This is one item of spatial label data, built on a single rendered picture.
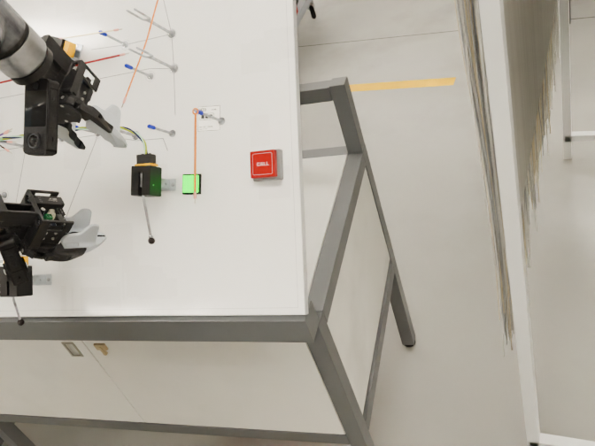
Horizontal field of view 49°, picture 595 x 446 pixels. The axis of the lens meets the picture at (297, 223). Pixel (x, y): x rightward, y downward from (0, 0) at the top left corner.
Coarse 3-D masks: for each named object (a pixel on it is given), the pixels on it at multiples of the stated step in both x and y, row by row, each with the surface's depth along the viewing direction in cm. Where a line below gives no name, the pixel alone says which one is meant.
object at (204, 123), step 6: (198, 108) 128; (204, 108) 128; (210, 108) 127; (216, 108) 127; (198, 114) 128; (210, 114) 127; (216, 114) 127; (198, 120) 128; (204, 120) 128; (210, 120) 127; (216, 120) 127; (198, 126) 128; (204, 126) 128; (210, 126) 127; (216, 126) 127
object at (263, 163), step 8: (256, 152) 120; (264, 152) 119; (272, 152) 119; (256, 160) 120; (264, 160) 119; (272, 160) 119; (256, 168) 120; (264, 168) 119; (272, 168) 119; (256, 176) 120; (264, 176) 119; (272, 176) 119
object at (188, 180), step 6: (186, 174) 128; (192, 174) 128; (198, 174) 127; (186, 180) 128; (192, 180) 127; (198, 180) 127; (186, 186) 128; (192, 186) 127; (198, 186) 127; (186, 192) 128; (192, 192) 127; (198, 192) 127
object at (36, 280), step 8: (0, 272) 132; (32, 272) 134; (0, 280) 132; (8, 280) 131; (32, 280) 134; (40, 280) 140; (48, 280) 139; (0, 288) 132; (8, 288) 132; (16, 288) 130; (24, 288) 132; (32, 288) 134; (0, 296) 132; (8, 296) 131; (16, 296) 130; (16, 304) 133
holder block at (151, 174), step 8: (136, 168) 122; (144, 168) 122; (152, 168) 122; (160, 168) 125; (136, 176) 122; (144, 176) 122; (152, 176) 122; (160, 176) 125; (136, 184) 122; (144, 184) 122; (160, 184) 125; (136, 192) 122; (144, 192) 121; (152, 192) 122; (160, 192) 125
